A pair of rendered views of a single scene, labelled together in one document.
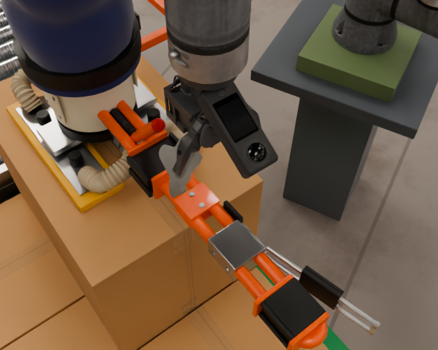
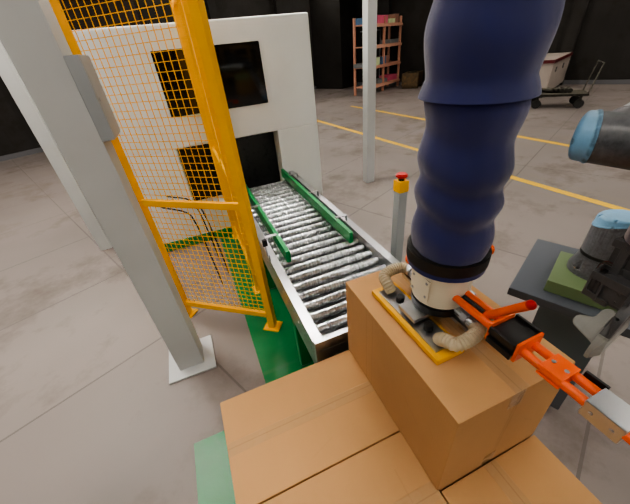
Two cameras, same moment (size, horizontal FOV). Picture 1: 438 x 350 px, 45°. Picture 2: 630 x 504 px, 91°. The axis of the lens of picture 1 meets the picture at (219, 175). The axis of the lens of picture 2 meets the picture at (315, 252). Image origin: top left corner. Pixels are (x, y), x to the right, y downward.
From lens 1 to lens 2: 0.42 m
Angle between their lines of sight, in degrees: 24
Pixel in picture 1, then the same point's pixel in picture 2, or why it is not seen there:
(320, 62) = (567, 286)
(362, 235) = (581, 425)
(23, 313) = (356, 435)
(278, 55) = (526, 280)
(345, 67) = not seen: hidden behind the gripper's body
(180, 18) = not seen: outside the picture
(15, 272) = (349, 403)
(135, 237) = (483, 390)
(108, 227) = (458, 379)
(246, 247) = (628, 414)
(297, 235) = not seen: hidden behind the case
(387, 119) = not seen: outside the picture
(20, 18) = (432, 229)
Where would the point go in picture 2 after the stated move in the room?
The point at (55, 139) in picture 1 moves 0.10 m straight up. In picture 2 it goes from (413, 312) to (415, 287)
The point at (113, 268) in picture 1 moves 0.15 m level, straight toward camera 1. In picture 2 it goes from (472, 412) to (515, 483)
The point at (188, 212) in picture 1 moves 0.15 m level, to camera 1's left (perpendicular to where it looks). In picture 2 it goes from (557, 375) to (479, 363)
